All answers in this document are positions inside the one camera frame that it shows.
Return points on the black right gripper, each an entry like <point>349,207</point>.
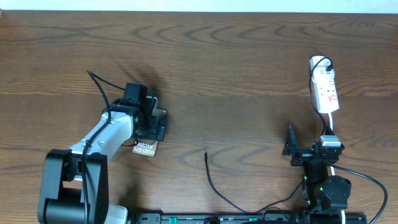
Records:
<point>291,149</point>

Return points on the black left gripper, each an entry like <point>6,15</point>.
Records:
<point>152,134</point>

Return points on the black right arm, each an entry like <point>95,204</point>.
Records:
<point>327,194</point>

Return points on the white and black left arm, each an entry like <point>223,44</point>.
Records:
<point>75,186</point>

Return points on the white USB charger adapter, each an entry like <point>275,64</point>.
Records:
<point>321,68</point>

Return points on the white power strip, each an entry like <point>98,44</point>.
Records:
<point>326,96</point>

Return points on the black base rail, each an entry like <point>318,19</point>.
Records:
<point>273,218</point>

